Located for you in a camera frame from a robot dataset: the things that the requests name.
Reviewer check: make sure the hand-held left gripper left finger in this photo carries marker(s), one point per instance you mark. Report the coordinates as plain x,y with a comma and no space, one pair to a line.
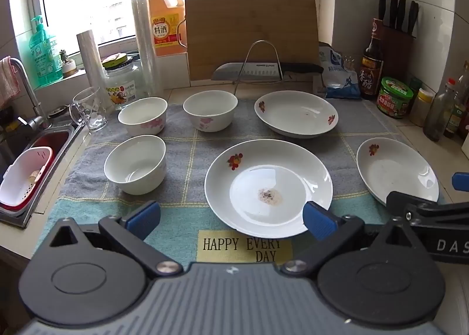
143,216

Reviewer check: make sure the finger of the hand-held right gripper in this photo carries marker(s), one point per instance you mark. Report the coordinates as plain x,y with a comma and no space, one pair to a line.
399,203
461,181

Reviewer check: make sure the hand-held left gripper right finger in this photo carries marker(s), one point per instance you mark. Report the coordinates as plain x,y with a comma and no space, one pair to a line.
318,219

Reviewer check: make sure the white plate with fruit print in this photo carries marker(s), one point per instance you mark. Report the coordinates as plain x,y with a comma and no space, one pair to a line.
267,181
296,111
395,170

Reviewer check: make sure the white ceramic bowl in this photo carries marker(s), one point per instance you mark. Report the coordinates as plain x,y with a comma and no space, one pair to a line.
210,110
135,164
143,115

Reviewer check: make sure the grey checked table mat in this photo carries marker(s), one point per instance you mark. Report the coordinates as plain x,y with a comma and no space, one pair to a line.
183,174

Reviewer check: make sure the green label bottle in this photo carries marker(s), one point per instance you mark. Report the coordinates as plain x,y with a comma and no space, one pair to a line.
454,121

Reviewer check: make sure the dark glass bottle red cap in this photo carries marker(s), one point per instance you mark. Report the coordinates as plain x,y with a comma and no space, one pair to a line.
438,115

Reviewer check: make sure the yellow-lidded small jar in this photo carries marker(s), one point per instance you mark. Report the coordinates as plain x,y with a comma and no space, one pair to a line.
421,108

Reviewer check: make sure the green-lidded sauce jar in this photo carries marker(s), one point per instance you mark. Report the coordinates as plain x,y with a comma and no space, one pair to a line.
395,99

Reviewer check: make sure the red basin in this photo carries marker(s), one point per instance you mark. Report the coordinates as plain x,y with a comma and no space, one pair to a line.
55,141

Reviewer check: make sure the clear glass mug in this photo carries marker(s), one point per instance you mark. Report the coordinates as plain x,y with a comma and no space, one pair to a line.
89,110

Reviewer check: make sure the steel sink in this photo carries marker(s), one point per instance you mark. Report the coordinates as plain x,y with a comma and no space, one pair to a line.
64,126

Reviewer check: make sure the white colander basket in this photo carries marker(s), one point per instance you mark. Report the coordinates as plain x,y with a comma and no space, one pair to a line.
25,177

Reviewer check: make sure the glass jar with label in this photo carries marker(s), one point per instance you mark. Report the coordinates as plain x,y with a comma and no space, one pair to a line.
122,86

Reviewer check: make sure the white and blue salt bag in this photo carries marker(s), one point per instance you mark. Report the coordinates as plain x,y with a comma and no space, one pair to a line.
340,80

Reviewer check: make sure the dark sauce bottle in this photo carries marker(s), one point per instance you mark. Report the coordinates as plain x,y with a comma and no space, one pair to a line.
372,67

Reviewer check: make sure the dark wooden knife block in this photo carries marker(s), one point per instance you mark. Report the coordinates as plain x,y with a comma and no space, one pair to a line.
397,53

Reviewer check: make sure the metal faucet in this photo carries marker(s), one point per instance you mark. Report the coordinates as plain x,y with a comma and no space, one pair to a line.
31,97

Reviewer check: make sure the short plastic wrap roll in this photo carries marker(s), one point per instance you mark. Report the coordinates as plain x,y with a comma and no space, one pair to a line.
89,60

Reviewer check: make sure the small potted plant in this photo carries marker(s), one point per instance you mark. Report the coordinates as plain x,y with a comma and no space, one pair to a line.
68,66

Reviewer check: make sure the tall plastic wrap roll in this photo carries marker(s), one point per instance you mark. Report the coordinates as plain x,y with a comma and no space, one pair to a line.
146,46

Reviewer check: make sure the green dish soap bottle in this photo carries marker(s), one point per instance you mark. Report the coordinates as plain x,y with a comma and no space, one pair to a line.
45,56

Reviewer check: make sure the pink cloth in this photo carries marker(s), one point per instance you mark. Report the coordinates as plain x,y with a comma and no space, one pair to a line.
9,82

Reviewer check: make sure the orange cooking wine jug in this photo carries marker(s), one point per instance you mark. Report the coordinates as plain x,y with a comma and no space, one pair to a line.
165,13

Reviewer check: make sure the bamboo cutting board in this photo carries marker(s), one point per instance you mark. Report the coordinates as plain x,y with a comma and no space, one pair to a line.
252,24

